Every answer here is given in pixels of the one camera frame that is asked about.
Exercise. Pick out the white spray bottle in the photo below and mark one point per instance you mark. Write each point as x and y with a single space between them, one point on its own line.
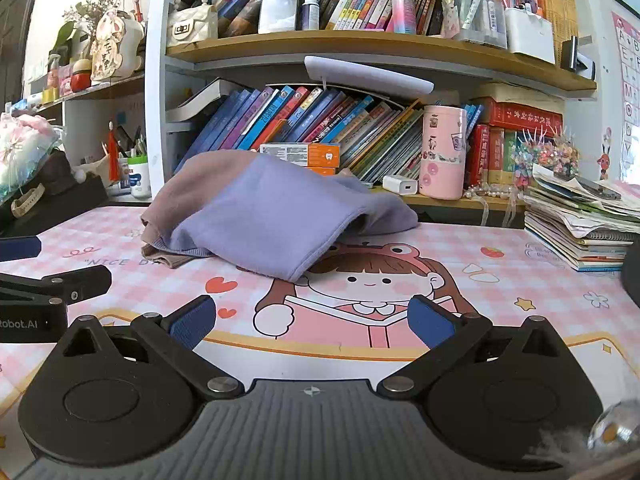
310 12

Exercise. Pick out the white quilted handbag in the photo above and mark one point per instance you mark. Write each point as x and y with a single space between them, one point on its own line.
192 25

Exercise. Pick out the pink patterned pen cup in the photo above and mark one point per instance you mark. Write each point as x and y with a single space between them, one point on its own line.
452 25

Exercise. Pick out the pink sticker tumbler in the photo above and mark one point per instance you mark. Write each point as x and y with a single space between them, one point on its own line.
442 160

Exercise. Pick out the black case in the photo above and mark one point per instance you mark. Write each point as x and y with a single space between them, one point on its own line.
65 210

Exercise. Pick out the colourful bead ornament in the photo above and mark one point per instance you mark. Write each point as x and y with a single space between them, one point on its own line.
545 155

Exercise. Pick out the clear glass ornament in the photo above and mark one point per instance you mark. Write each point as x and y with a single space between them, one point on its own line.
610 427

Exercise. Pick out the white cartoon hanging plaque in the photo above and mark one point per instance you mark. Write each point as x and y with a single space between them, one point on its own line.
107 47

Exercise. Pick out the white can pen holder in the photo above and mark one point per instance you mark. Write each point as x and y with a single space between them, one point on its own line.
139 180

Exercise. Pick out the beige pencil pouch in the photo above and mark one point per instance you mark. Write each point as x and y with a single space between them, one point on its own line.
100 170

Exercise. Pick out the bunch of pencils and pens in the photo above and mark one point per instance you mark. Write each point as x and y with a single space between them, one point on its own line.
135 147

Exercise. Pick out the white pen organiser box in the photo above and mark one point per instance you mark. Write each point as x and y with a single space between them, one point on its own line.
530 35

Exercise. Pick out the white charger plug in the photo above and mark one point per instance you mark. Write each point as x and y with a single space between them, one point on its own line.
400 185

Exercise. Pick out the red cartoon wall sticker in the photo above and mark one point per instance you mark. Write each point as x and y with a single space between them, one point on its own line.
606 160

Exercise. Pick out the dried flower bouquet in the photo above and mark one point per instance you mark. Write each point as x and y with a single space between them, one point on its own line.
95 2

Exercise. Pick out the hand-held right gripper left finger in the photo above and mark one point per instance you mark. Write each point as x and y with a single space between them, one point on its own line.
192 322

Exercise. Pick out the pink checked cartoon desk mat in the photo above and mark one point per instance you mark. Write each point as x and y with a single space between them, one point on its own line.
525 280

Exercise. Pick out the white side shelf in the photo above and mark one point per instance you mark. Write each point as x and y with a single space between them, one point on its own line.
85 125

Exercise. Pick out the white ceramic figure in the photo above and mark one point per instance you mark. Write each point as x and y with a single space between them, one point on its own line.
134 45

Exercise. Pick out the black smartphone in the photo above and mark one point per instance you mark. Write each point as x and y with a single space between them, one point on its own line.
590 189

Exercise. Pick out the pink patterned box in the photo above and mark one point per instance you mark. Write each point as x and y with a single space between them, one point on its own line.
65 82

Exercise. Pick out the row of leaning books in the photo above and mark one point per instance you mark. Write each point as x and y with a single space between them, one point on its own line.
280 115

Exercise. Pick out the pink spray bottle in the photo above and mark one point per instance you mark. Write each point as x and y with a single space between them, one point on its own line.
53 77

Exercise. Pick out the green leafy plant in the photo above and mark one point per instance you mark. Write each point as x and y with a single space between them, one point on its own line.
62 35

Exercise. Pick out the beige wristwatch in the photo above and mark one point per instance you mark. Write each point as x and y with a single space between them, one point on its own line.
35 195

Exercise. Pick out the cream thick book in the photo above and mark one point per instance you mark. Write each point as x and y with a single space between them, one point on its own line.
520 92

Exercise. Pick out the red wooden doll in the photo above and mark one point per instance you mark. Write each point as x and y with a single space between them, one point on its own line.
81 80

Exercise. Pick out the clear pen holder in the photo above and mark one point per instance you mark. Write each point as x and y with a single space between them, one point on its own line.
482 25

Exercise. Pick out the stack of papers and notebooks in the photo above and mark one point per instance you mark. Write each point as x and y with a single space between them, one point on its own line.
575 230

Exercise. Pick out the purple and pink sweater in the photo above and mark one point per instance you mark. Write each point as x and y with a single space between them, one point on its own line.
270 210

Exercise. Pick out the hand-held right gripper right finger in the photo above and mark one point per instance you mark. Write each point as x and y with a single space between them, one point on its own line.
430 327

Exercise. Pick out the white pompom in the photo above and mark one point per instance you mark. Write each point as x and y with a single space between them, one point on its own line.
79 174

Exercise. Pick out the white wooden bookshelf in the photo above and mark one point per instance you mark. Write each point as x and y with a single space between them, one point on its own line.
350 42

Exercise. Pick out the row of red thick books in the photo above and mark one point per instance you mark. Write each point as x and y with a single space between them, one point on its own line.
520 115

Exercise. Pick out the pastel gradient bottle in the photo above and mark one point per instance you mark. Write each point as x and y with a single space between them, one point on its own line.
402 10

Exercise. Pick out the white standing pouch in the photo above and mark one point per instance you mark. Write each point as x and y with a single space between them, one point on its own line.
277 7

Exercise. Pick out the white feather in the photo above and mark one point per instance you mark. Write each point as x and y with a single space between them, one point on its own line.
560 442

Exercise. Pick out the alphabet wall poster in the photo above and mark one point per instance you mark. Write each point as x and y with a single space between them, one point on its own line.
630 85

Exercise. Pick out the plastic bag of plush toys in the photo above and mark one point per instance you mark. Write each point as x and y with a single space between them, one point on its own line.
22 145

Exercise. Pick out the orange and white carton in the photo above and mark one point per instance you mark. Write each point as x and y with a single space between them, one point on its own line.
320 155
322 170

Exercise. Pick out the red tassel ornament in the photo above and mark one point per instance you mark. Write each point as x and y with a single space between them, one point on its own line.
114 160

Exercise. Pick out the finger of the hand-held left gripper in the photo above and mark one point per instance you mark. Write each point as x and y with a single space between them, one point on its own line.
85 282
20 249

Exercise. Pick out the row of yellow books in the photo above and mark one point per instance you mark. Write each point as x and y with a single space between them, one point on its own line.
562 10

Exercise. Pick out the thick grey open book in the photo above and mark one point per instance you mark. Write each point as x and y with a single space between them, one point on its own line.
200 102

